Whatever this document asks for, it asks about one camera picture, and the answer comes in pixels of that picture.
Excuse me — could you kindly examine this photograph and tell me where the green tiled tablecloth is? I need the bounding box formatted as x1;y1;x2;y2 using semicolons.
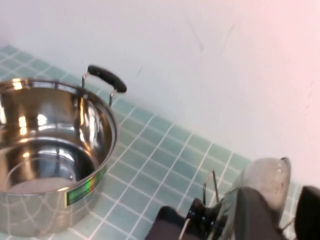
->
0;44;320;240

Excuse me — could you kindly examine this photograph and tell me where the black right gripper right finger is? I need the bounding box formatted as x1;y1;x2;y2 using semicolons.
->
294;185;320;240

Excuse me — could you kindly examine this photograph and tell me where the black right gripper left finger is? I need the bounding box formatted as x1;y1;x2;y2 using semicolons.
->
232;186;286;240

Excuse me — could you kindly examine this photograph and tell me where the steel pot with black handles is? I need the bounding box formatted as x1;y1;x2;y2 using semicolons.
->
0;64;128;238

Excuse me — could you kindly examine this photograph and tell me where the dark grey drying tray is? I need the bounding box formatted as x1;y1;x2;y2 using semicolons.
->
144;169;298;240

